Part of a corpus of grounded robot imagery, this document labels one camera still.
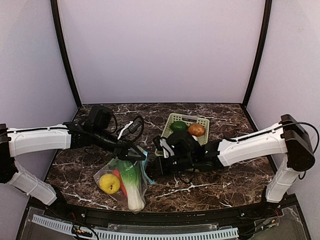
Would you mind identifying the clear zip top bag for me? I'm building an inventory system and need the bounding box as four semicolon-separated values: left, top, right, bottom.
93;146;155;214

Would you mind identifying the brown toy mushroom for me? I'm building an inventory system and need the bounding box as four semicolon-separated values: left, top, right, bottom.
187;123;206;137

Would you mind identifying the green toy leafy vegetable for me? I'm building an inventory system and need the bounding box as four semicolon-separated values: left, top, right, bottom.
117;160;145;213

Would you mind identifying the black frame post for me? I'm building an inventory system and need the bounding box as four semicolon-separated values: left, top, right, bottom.
242;0;273;108
50;0;82;109

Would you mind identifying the white slotted cable duct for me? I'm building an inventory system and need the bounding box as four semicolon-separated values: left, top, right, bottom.
31;214;239;240

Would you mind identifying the yellow toy lemon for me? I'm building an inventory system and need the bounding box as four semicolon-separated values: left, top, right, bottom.
99;173;121;195

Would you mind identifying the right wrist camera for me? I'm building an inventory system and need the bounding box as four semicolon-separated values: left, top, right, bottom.
152;136;175;159

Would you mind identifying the dark green toy avocado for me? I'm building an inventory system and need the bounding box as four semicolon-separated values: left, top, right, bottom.
170;121;188;132

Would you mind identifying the red toy chili pepper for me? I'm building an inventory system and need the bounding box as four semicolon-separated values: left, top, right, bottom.
112;169;128;198

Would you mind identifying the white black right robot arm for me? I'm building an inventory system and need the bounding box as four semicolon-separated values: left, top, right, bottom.
153;114;316;204

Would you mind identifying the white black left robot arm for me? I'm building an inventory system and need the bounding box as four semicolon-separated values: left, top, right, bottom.
0;105;146;206

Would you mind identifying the black frame right post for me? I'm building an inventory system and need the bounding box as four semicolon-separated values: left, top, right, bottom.
242;0;273;108

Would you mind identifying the black front frame rail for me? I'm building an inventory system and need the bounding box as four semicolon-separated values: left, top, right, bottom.
56;204;267;227

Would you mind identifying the black frame left post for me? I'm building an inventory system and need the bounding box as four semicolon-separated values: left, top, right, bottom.
50;0;82;109

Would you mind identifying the pale green plastic basket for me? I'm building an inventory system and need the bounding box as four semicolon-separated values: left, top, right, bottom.
160;113;210;145

